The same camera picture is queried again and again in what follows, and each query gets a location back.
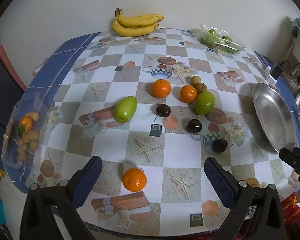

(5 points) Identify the black and white charger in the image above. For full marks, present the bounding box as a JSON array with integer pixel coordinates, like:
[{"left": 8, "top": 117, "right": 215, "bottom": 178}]
[{"left": 265, "top": 62, "right": 285, "bottom": 87}]

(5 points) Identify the dark plum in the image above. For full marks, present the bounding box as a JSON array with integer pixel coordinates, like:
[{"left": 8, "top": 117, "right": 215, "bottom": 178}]
[
  {"left": 187, "top": 119, "right": 203, "bottom": 133},
  {"left": 154, "top": 104, "right": 171, "bottom": 123},
  {"left": 212, "top": 139, "right": 228, "bottom": 153}
]

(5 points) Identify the clear plastic fruit box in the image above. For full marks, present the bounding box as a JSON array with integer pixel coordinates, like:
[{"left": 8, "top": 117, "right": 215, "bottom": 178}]
[{"left": 199, "top": 24, "right": 243, "bottom": 55}]

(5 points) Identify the checkered printed tablecloth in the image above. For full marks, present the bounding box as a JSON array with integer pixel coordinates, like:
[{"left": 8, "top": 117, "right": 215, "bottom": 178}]
[{"left": 1, "top": 27, "right": 300, "bottom": 238}]

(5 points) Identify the dark blue cabinet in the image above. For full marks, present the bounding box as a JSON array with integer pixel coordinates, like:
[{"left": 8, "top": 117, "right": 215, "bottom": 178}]
[{"left": 0, "top": 54, "right": 24, "bottom": 160}]

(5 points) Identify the yellow banana bunch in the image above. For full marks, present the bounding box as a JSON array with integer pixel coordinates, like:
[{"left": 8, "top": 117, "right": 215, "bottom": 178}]
[{"left": 112, "top": 8, "right": 165, "bottom": 37}]

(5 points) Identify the brown longan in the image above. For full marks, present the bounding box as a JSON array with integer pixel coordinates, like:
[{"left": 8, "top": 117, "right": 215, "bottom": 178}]
[{"left": 246, "top": 177, "right": 261, "bottom": 187}]

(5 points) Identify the bunch of boxed longans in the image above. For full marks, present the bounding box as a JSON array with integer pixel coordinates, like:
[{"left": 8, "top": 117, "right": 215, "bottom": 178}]
[{"left": 16, "top": 112, "right": 40, "bottom": 162}]

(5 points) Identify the white shelf unit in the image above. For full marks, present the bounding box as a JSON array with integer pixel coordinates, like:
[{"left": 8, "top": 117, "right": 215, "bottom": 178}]
[{"left": 285, "top": 17, "right": 300, "bottom": 95}]

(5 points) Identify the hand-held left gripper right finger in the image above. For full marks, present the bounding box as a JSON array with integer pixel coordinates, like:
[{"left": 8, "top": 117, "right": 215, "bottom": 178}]
[{"left": 204, "top": 157, "right": 287, "bottom": 240}]

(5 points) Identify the clear plastic longan box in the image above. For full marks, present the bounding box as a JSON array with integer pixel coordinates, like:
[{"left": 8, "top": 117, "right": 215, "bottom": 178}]
[{"left": 1, "top": 92, "right": 49, "bottom": 170}]

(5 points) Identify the green mango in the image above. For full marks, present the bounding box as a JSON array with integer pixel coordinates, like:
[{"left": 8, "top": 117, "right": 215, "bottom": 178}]
[
  {"left": 195, "top": 91, "right": 215, "bottom": 116},
  {"left": 114, "top": 96, "right": 138, "bottom": 123}
]

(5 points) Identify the teal cloth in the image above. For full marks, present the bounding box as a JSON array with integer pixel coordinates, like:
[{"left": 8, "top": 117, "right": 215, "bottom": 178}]
[{"left": 291, "top": 18, "right": 300, "bottom": 37}]

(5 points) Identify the boxed orange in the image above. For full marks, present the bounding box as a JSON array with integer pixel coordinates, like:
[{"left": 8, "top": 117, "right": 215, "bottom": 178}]
[{"left": 19, "top": 116, "right": 33, "bottom": 132}]

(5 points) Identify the group of small green fruits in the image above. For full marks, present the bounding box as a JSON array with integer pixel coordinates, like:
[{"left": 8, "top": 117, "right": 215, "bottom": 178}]
[{"left": 202, "top": 29, "right": 240, "bottom": 54}]

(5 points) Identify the round metal plate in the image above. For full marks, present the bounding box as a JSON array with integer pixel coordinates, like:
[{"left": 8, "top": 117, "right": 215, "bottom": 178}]
[{"left": 252, "top": 82, "right": 297, "bottom": 154}]

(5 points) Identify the red embroidered cloth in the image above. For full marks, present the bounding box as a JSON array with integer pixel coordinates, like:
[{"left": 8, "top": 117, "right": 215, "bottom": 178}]
[{"left": 281, "top": 192, "right": 300, "bottom": 222}]

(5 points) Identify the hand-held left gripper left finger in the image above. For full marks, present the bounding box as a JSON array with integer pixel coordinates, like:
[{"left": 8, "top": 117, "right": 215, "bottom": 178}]
[{"left": 19, "top": 155, "right": 103, "bottom": 240}]

